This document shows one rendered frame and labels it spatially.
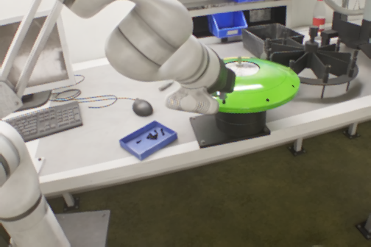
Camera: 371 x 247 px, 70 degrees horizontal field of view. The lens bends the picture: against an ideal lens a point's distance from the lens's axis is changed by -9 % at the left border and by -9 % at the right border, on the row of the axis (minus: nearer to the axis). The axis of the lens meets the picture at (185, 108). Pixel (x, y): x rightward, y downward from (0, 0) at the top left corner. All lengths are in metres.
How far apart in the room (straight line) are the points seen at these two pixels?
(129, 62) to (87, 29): 1.28
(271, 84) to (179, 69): 0.37
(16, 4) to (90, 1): 1.33
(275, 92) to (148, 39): 0.44
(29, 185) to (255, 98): 0.49
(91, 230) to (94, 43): 1.10
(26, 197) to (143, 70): 0.33
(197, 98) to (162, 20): 0.19
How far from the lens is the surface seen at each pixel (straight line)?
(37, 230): 0.60
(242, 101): 0.66
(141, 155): 0.75
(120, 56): 0.32
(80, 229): 0.74
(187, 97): 0.47
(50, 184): 0.80
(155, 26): 0.31
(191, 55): 0.38
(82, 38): 1.60
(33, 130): 1.01
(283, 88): 0.71
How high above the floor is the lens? 1.39
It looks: 30 degrees down
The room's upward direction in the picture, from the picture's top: 6 degrees counter-clockwise
